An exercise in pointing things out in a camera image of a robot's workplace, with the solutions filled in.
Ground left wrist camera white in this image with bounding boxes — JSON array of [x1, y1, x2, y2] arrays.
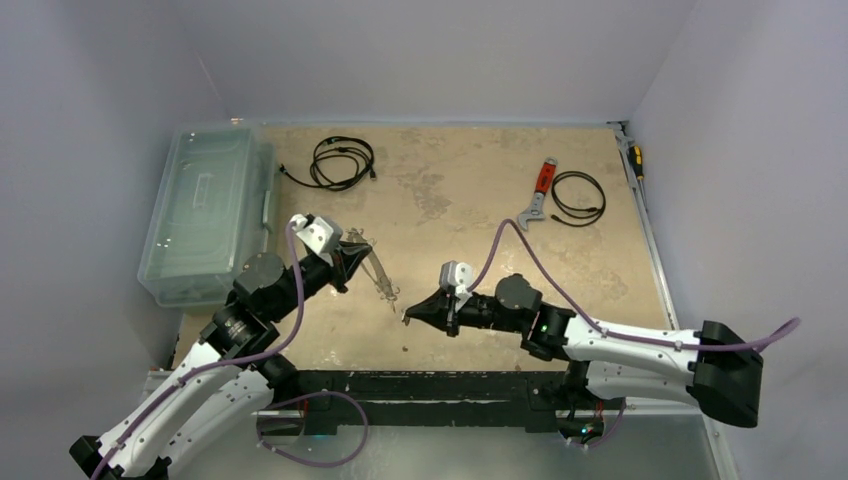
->
[[289, 214, 343, 261]]

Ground black coiled cable left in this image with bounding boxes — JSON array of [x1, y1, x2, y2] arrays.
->
[[278, 136, 379, 193]]

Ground keyring chain with keys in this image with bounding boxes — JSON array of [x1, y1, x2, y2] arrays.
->
[[345, 228, 404, 314]]

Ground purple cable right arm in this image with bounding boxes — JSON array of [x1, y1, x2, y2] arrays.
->
[[466, 218, 803, 354]]

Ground aluminium frame rail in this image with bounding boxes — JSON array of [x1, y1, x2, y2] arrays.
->
[[135, 121, 737, 480]]

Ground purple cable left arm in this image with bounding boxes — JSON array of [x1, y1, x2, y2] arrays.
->
[[89, 218, 307, 480]]

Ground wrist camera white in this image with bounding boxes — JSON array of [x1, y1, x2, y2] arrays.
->
[[289, 214, 343, 261], [439, 260, 474, 310]]

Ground black coiled cable right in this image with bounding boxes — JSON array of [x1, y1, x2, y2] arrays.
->
[[549, 170, 608, 229]]

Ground black coiled cable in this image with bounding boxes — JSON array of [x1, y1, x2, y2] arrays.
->
[[278, 136, 379, 193], [549, 170, 608, 229]]

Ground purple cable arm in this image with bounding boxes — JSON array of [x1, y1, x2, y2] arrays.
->
[[466, 218, 803, 354], [89, 218, 307, 480]]

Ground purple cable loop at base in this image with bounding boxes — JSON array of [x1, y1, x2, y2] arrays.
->
[[255, 389, 372, 470]]

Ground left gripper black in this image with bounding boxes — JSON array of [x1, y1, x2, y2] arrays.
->
[[268, 239, 371, 321]]

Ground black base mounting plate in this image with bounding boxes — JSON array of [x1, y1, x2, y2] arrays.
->
[[258, 368, 627, 439]]

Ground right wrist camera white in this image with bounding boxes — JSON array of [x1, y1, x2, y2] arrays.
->
[[439, 260, 474, 310]]

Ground clear plastic storage bin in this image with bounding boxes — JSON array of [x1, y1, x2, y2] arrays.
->
[[137, 125, 276, 309]]

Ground red handled adjustable wrench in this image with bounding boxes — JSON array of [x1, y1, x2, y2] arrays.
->
[[516, 157, 558, 231]]

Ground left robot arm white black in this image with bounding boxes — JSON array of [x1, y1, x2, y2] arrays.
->
[[69, 241, 372, 479]]

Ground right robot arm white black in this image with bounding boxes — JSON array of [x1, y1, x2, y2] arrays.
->
[[404, 274, 764, 428]]

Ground yellow black screwdriver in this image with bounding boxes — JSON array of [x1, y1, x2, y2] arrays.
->
[[627, 145, 644, 181]]

